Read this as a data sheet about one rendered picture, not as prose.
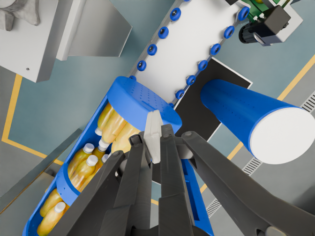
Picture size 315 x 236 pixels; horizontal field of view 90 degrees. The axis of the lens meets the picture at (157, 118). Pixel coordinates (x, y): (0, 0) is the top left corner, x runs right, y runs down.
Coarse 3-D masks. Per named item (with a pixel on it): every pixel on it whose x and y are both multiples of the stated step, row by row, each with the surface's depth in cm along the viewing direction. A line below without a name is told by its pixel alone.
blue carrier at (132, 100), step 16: (128, 80) 58; (112, 96) 48; (128, 96) 44; (144, 96) 53; (96, 112) 55; (128, 112) 45; (144, 112) 44; (160, 112) 50; (176, 112) 65; (144, 128) 46; (176, 128) 51; (80, 144) 68; (96, 144) 77; (64, 176) 58; (48, 192) 75; (64, 192) 57; (80, 192) 57; (32, 224) 78
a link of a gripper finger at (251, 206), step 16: (192, 144) 11; (208, 144) 11; (192, 160) 13; (208, 160) 9; (224, 160) 9; (208, 176) 9; (224, 176) 8; (240, 176) 8; (224, 192) 8; (240, 192) 7; (256, 192) 7; (224, 208) 9; (240, 208) 7; (256, 208) 6; (272, 208) 6; (288, 208) 6; (240, 224) 7; (256, 224) 6; (272, 224) 5; (288, 224) 5; (304, 224) 5
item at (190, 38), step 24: (192, 0) 60; (216, 0) 60; (240, 0) 58; (192, 24) 63; (216, 24) 63; (168, 48) 66; (192, 48) 66; (144, 72) 70; (168, 72) 69; (192, 72) 69; (168, 96) 73
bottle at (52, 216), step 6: (54, 210) 72; (48, 216) 72; (54, 216) 72; (60, 216) 74; (42, 222) 74; (48, 222) 72; (54, 222) 73; (42, 228) 74; (48, 228) 74; (42, 234) 75
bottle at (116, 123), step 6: (114, 114) 55; (108, 120) 57; (114, 120) 54; (120, 120) 54; (108, 126) 56; (114, 126) 55; (120, 126) 55; (102, 132) 58; (108, 132) 56; (114, 132) 56; (102, 138) 58; (108, 138) 57; (114, 138) 57; (108, 144) 60
